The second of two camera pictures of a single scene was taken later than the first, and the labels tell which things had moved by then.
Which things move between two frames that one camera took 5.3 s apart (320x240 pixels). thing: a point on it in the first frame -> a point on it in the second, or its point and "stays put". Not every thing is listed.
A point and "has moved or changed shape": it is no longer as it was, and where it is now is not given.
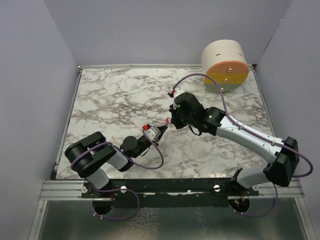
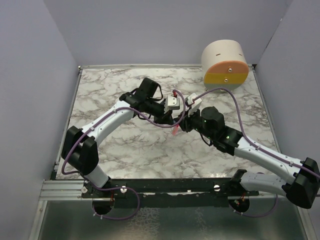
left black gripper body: [143, 144] -> [156, 109]
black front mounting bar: [166, 192] stays put
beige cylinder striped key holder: [225, 61] stays put
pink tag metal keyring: [166, 120] has moved or changed shape
